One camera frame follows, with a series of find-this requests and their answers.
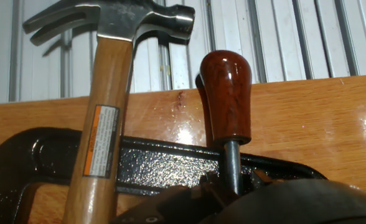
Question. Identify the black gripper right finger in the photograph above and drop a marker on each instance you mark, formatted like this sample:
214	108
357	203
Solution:
262	178

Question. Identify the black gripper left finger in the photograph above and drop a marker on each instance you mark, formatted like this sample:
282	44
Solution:
176	203

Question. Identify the black C-clamp with screw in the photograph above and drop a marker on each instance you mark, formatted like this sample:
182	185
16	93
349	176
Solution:
158	165

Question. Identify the glossy brown wooden board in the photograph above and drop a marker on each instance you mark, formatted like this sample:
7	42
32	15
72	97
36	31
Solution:
310	124

